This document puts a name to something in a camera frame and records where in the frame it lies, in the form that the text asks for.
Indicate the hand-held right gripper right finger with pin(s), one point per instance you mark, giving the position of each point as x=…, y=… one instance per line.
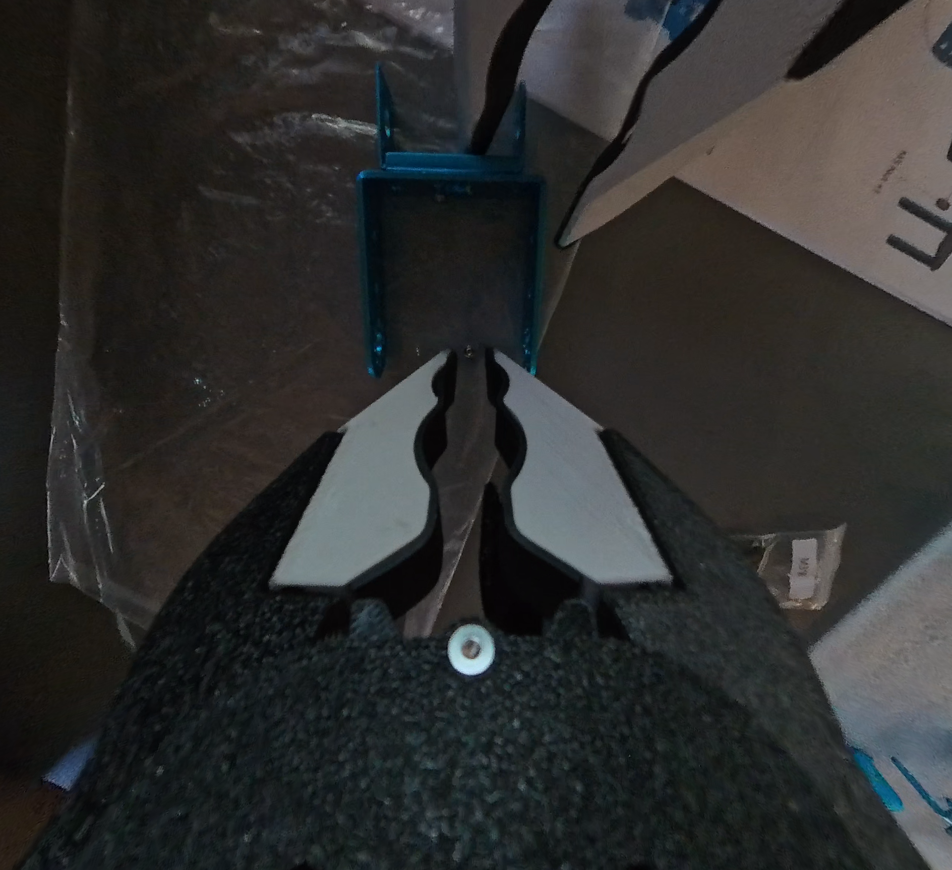
x=580, y=505

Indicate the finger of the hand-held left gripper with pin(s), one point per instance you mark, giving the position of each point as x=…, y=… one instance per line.
x=483, y=7
x=729, y=44

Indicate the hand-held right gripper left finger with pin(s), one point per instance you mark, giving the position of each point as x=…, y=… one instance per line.
x=364, y=513

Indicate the small blue flanged metal bracket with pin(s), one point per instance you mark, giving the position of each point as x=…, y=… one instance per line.
x=446, y=163

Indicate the large blue metal U bracket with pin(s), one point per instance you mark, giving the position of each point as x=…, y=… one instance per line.
x=372, y=275

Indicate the white printed instruction sheet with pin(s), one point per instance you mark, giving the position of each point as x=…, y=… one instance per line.
x=855, y=215

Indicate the pile of small screw bags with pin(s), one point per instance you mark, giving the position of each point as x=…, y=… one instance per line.
x=796, y=565

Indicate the clear plastic bag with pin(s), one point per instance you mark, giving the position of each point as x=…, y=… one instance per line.
x=223, y=215

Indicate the white paper under plate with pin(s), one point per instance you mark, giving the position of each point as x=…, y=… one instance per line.
x=892, y=676

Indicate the blue perforated metal plate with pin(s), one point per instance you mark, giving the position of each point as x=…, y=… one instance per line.
x=877, y=781

